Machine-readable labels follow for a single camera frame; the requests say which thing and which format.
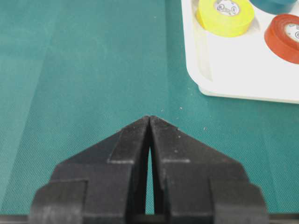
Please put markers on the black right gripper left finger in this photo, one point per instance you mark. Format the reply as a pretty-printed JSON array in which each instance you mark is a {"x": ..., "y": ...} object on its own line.
[{"x": 104, "y": 184}]

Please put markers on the green tape roll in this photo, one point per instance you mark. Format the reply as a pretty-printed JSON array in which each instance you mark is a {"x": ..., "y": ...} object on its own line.
[{"x": 274, "y": 6}]

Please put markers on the green table cloth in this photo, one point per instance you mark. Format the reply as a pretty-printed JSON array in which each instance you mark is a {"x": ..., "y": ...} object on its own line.
[{"x": 74, "y": 72}]

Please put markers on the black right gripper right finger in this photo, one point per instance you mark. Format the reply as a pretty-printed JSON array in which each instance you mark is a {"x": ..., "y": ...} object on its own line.
[{"x": 196, "y": 184}]

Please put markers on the red tape roll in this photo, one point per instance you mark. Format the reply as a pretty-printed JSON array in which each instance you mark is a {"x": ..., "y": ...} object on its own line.
[{"x": 282, "y": 37}]

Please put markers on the white rectangular plastic case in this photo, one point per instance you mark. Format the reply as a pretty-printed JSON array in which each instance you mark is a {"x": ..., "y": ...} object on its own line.
[{"x": 237, "y": 67}]

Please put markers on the yellow tape roll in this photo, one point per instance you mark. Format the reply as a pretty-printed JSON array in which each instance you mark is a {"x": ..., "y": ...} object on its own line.
[{"x": 226, "y": 18}]

